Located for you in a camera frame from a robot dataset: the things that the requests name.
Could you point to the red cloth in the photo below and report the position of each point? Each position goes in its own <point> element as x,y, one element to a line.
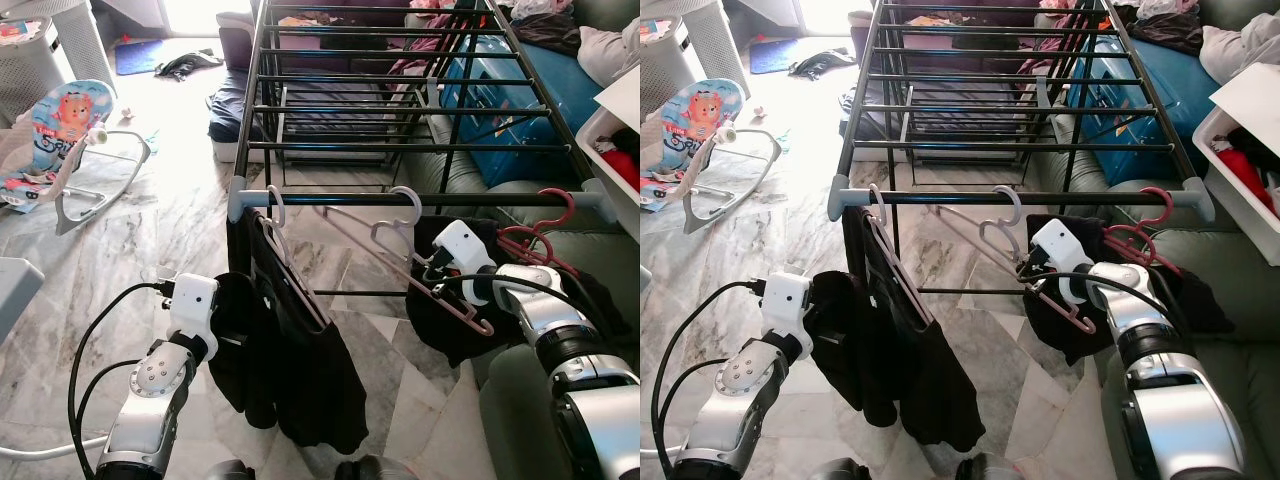
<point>1245,178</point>
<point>622,168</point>

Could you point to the dark blue folded bedding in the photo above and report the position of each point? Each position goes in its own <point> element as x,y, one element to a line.
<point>230,110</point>
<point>850,110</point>

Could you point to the blue storage bag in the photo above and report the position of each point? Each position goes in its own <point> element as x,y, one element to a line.
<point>560,90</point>
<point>1180,90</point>

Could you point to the red clothes hanger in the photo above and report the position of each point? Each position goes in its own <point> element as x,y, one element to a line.
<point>1170,203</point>
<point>573,205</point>

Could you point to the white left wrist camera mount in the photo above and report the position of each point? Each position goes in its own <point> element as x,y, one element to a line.
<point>192,310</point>
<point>788,310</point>

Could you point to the black metal drying rack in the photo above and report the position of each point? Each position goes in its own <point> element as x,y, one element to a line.
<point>330,197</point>
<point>940,197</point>

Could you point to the blue floor rug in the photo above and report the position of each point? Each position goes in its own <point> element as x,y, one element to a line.
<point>135,58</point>
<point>772,55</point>

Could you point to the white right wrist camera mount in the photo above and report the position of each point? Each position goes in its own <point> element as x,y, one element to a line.
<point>462,250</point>
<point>1058,250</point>

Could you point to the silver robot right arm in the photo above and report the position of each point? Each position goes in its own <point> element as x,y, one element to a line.
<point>1150,330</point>
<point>560,330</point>

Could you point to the black floor cloth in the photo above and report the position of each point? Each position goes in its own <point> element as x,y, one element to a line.
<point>190,65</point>
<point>822,63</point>

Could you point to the cartoon print baby bouncer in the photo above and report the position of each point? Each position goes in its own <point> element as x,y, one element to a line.
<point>705,110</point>
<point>70,115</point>

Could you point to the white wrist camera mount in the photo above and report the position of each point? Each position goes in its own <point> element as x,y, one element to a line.
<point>192,310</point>
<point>788,310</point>
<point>462,250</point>
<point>1058,250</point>

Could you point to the grey ribbed box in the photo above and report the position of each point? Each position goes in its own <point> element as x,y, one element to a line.
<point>88,45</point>
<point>718,45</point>

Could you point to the grey green sofa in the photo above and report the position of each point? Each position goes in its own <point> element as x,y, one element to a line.
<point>600,250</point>
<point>1240,260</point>

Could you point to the black garment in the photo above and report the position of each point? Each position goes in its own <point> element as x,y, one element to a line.
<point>940,390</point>
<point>450,330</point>
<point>1060,335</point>
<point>320,390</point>

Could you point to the grey robot left leg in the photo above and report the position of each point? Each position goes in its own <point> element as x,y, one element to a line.
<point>838,470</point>

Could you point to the white laundry basket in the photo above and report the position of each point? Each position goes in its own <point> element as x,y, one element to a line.
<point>600,130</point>
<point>1250,100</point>

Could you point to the light grey pillow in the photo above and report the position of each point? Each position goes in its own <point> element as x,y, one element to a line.
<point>1240,48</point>
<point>610,50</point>

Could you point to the white perforated basket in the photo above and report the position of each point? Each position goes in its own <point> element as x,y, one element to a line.
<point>30,70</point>
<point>662,60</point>

